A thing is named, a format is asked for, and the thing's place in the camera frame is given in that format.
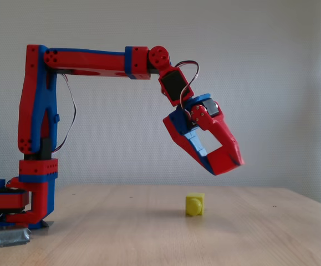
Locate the red cube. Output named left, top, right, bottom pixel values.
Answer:
left=206, top=145, right=243, bottom=177

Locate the red white black servo wire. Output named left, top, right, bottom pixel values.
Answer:
left=173, top=60, right=200, bottom=120
left=50, top=73, right=78, bottom=154

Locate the grey duct tape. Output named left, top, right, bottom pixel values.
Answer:
left=0, top=221, right=54, bottom=248

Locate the yellow cube with knob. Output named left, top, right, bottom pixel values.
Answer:
left=185, top=192, right=205, bottom=217

